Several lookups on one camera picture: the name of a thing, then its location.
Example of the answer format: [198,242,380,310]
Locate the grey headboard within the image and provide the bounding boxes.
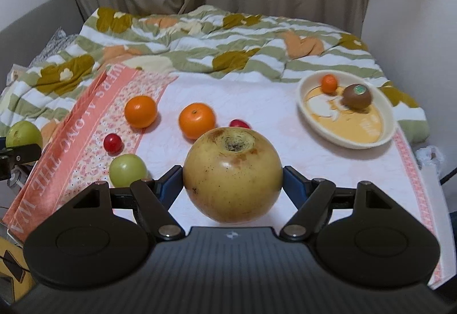
[0,0,85,95]

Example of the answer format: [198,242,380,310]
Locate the pink floral towel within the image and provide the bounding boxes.
[2,65,179,242]

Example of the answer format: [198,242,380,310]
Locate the beige box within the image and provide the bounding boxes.
[6,63,26,87]

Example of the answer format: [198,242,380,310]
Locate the small mandarin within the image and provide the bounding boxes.
[321,74,338,93]

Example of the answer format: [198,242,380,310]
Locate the white plastic bag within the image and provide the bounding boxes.
[414,145,448,172]

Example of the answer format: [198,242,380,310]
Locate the grey patterned cloth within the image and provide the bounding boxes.
[31,27,79,66]

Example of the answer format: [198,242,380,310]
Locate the floral striped blanket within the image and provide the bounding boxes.
[0,5,431,147]

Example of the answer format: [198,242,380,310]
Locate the brown kiwi with sticker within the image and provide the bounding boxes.
[342,83,372,111]

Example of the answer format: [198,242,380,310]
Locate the black cable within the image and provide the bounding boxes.
[440,167,457,187]

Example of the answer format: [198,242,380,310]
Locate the white cloth with pink border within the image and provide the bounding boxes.
[134,70,455,289]

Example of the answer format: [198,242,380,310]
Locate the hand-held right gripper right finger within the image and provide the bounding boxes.
[280,165,388,242]

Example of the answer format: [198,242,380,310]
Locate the yellow object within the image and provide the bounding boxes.
[0,233,35,300]

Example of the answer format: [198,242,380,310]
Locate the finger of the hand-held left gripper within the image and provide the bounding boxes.
[0,143,43,180]

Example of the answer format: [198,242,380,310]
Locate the round red cherry tomato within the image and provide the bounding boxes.
[103,133,124,153]

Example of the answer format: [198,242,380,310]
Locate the cream bowl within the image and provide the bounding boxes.
[298,70,395,150]

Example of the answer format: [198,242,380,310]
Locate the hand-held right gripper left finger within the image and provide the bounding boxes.
[73,165,185,241]

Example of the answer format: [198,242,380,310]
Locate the orange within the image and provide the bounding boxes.
[179,103,217,141]
[124,95,158,129]

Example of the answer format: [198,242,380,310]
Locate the large yellow pear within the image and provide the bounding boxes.
[183,127,284,224]

